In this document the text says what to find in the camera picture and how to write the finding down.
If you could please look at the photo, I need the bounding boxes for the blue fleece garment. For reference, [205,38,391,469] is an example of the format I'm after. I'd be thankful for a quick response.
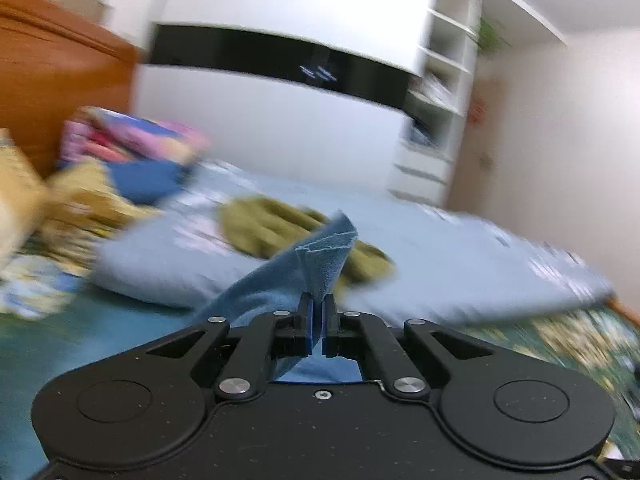
[194,212,361,384]

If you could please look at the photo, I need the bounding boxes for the olive green sweater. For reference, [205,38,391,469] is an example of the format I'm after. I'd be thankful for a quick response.
[218,195,395,292]

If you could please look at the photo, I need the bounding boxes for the light blue floral duvet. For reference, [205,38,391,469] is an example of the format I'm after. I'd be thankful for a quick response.
[91,162,613,325]

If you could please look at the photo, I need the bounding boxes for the white open shelf unit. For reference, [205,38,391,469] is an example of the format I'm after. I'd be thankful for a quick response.
[388,0,482,207]

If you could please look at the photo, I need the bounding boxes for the brown wooden door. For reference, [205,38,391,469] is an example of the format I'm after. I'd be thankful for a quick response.
[447,77,506,214]

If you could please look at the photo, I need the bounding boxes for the dark blue pillow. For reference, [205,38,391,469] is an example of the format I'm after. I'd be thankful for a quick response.
[106,159,193,206]

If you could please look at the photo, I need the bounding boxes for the yellow cartoon pillow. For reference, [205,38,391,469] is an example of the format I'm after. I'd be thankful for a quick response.
[39,157,158,276]

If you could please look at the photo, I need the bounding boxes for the teal floral bed sheet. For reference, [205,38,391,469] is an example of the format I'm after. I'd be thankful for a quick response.
[1,247,639,479]

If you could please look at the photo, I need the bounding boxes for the white black sliding wardrobe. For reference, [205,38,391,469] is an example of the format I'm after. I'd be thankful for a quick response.
[136,0,432,192]

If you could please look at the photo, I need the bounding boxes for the red door decoration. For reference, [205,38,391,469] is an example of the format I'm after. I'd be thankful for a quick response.
[466,96,487,126]

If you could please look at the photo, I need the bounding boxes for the colourful folded cartoon quilt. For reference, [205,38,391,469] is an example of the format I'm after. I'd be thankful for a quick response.
[60,106,208,165]

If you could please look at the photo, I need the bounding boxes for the cream yellow pillow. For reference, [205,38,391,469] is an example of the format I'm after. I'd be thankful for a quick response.
[0,129,48,269]

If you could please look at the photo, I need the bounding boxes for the green hanging plant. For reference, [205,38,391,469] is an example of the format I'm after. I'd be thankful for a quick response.
[475,18,510,55]

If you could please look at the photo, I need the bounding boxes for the wooden bed headboard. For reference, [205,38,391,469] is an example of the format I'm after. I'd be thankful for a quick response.
[0,0,139,177]

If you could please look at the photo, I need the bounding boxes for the beige boxes on headboard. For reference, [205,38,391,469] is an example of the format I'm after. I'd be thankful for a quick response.
[58,0,112,25]

